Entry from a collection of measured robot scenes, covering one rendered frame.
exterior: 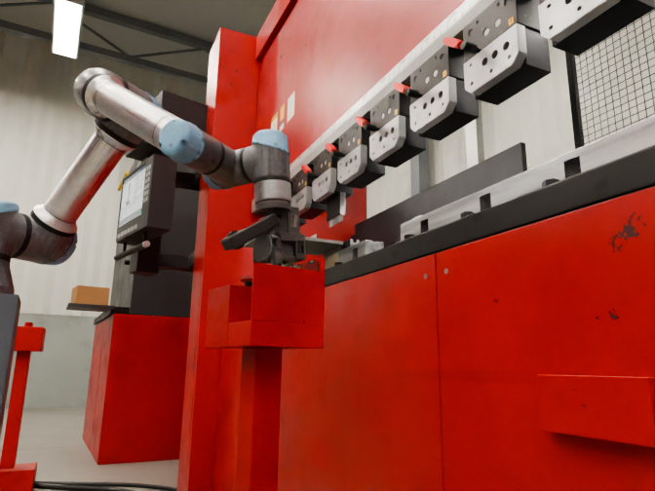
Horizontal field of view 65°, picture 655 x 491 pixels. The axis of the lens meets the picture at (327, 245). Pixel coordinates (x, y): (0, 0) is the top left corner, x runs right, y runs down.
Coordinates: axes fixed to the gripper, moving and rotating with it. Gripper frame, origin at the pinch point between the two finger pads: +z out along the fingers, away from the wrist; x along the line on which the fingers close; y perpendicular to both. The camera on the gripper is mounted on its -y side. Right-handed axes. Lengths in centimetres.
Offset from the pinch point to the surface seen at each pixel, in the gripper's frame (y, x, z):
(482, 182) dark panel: 99, 18, -44
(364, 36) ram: 47, 17, -82
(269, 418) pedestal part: 0.8, 2.1, 21.5
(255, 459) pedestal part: -2.4, 2.1, 28.3
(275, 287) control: -1.0, -4.9, -2.6
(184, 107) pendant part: 41, 148, -112
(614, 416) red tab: 10, -58, 17
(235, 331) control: -6.4, 1.2, 4.9
